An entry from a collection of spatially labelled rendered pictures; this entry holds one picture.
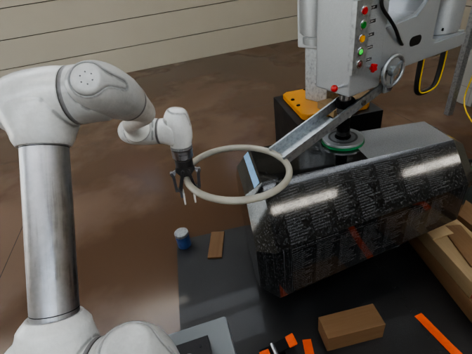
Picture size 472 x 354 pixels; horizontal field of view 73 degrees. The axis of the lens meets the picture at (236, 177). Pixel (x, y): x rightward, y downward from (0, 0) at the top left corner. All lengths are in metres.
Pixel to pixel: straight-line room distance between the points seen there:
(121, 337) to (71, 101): 0.49
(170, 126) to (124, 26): 6.16
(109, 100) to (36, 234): 0.32
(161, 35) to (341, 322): 6.53
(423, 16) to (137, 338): 1.71
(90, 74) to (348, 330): 1.58
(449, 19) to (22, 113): 1.89
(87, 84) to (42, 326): 0.50
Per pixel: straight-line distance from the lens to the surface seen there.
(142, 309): 2.20
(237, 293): 2.08
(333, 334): 1.80
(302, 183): 1.54
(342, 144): 1.73
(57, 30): 7.51
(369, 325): 1.85
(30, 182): 0.80
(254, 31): 7.75
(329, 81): 1.62
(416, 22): 1.81
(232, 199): 1.23
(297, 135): 1.64
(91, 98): 0.71
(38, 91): 0.79
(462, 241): 2.22
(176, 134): 1.25
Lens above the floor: 1.69
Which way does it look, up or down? 34 degrees down
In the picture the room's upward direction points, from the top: 9 degrees counter-clockwise
